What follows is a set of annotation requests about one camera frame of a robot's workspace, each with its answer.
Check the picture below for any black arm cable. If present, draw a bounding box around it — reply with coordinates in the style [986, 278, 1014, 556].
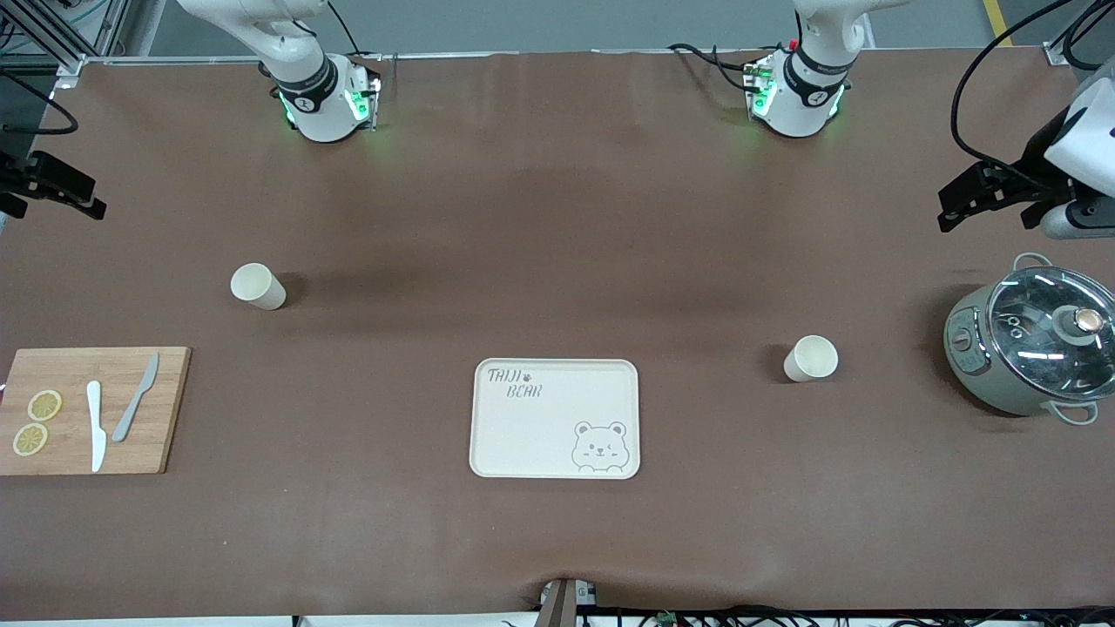
[0, 70, 81, 137]
[949, 0, 1115, 188]

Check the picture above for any white plastic cup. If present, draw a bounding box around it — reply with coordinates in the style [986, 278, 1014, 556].
[782, 335, 839, 384]
[230, 262, 287, 311]

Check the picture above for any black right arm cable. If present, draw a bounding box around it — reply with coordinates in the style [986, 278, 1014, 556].
[0, 70, 81, 137]

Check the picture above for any white plastic knife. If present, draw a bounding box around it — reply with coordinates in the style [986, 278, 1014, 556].
[85, 381, 108, 473]

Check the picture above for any wooden cutting board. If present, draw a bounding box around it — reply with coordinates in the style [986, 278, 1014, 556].
[0, 347, 192, 476]

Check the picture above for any grey-green electric cooking pot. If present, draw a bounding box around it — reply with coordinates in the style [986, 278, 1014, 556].
[944, 253, 1115, 427]

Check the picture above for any cream tray with bear print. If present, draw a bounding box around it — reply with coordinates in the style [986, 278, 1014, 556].
[470, 358, 641, 480]

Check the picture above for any grey plastic knife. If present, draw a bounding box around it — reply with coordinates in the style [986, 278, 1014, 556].
[111, 353, 160, 443]

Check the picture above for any glass pot lid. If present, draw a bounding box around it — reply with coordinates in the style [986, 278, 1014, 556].
[988, 266, 1115, 402]

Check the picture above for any black cable at right base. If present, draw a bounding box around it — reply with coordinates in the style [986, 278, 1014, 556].
[324, 0, 384, 62]

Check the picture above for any aluminium frame profile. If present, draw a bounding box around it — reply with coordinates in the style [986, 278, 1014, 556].
[0, 0, 133, 90]
[1044, 0, 1115, 69]

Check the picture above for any brown table cover mat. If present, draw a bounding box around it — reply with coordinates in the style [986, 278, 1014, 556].
[0, 48, 1115, 621]

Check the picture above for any black cable at left base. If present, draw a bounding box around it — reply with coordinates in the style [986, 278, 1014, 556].
[666, 40, 760, 93]

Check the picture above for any black cable at base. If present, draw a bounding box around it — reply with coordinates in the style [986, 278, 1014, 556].
[324, 0, 384, 62]
[666, 40, 760, 93]

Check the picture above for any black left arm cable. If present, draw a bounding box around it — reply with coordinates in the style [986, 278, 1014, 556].
[949, 0, 1115, 188]

